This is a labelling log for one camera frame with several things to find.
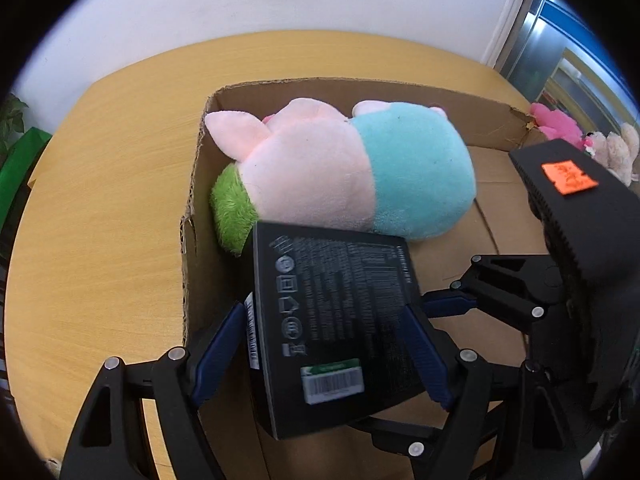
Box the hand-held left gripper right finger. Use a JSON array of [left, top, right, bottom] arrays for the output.
[[402, 305, 583, 480]]

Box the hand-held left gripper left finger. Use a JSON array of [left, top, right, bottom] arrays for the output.
[[59, 300, 251, 480]]

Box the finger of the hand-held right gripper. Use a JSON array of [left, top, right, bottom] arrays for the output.
[[345, 409, 443, 461], [422, 254, 571, 336]]

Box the cardboard box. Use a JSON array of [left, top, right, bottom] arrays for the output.
[[180, 77, 551, 480]]

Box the black product box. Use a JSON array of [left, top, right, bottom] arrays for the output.
[[243, 220, 441, 441]]

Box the wooden desktop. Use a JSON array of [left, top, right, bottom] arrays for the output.
[[7, 30, 536, 480]]

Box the beige plush toy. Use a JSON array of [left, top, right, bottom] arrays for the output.
[[585, 122, 640, 186]]

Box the pink pig plush toy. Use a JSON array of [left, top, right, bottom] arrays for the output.
[[205, 99, 477, 255]]

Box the blue door banner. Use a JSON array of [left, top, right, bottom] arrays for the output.
[[542, 0, 626, 81]]

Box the green chair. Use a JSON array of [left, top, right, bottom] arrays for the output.
[[0, 127, 53, 241]]

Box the tall potted plant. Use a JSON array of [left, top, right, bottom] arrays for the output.
[[0, 95, 28, 156]]

